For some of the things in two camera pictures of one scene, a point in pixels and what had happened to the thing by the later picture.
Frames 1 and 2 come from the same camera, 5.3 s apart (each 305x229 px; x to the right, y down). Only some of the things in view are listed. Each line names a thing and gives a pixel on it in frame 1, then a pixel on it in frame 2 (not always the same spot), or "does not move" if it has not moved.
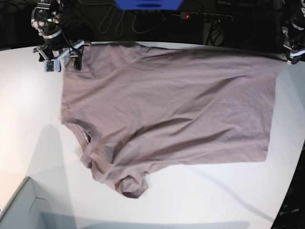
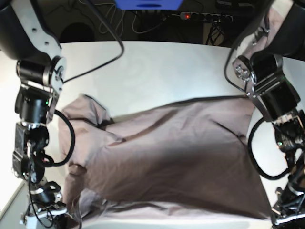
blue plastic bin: [149, 5] does not move
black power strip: [210, 17] does not move
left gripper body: [55, 49] → [45, 205]
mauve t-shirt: [136, 106] → [192, 162]
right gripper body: [295, 47] → [289, 204]
